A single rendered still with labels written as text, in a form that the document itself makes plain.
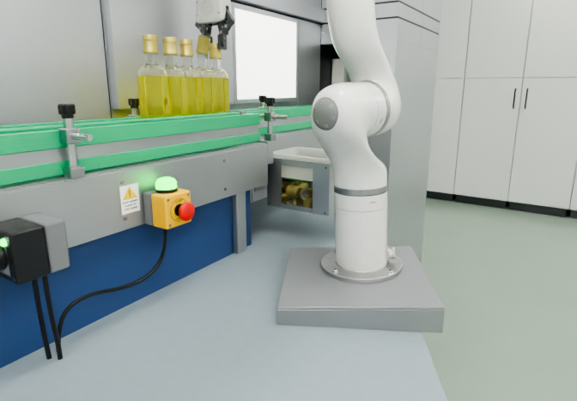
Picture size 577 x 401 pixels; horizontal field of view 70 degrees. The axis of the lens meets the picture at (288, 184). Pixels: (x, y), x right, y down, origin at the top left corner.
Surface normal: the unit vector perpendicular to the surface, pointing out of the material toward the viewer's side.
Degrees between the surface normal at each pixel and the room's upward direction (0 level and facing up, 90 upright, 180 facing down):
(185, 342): 0
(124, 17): 90
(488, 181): 90
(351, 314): 90
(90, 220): 90
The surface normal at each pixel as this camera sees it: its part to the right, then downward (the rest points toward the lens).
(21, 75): 0.84, 0.13
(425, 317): -0.09, 0.22
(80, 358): 0.00, -0.97
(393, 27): -0.55, 0.19
